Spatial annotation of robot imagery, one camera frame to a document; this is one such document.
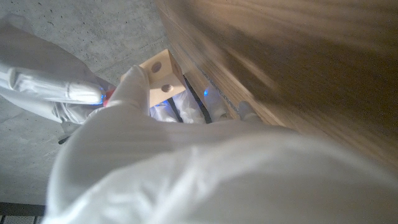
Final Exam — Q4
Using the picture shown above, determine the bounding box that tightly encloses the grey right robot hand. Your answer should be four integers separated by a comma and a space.
0, 12, 116, 125

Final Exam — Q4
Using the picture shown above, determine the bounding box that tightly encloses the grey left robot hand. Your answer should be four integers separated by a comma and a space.
42, 65, 398, 224

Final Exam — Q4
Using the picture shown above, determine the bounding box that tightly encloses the red-headed wooden screw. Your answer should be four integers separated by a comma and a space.
103, 88, 116, 107

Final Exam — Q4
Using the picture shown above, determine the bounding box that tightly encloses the wooden block with holes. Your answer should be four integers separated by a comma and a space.
120, 49, 187, 108

